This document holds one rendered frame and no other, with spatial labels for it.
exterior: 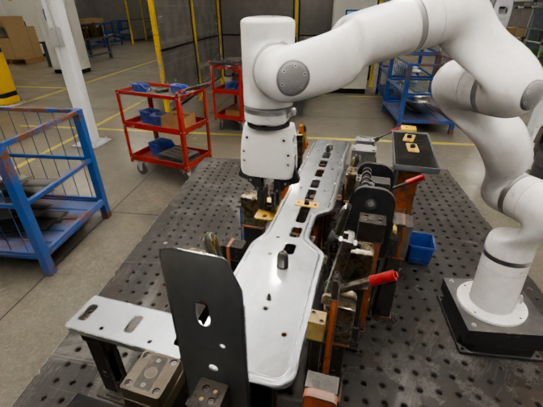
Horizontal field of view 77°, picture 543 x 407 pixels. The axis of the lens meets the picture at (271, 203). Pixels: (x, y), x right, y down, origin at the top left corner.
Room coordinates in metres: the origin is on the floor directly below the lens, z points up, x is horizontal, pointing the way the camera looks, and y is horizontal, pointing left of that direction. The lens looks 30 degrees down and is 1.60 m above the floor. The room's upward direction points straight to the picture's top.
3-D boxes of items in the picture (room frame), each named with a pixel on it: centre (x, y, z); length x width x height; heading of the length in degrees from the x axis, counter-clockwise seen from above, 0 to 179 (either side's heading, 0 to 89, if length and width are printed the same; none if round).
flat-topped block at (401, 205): (1.16, -0.51, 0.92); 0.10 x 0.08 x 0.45; 164
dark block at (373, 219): (0.76, -0.27, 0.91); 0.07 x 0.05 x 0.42; 74
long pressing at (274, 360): (1.05, -0.12, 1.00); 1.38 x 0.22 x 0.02; 164
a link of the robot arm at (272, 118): (0.59, 0.00, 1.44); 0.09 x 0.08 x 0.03; 74
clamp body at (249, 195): (1.02, 0.06, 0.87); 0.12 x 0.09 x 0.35; 74
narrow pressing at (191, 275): (0.34, 0.09, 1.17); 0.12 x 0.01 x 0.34; 74
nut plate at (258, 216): (0.59, 0.00, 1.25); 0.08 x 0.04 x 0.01; 164
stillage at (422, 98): (5.39, -2.28, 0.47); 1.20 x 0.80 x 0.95; 174
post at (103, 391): (0.54, 0.41, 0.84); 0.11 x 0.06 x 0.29; 74
